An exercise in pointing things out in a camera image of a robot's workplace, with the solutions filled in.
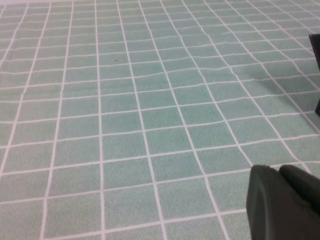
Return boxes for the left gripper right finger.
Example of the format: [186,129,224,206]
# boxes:
[278,164,320,217]

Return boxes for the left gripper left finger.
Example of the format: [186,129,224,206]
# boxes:
[245,164,320,240]

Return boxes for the black printed glasses case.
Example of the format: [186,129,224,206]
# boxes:
[308,33,320,114]

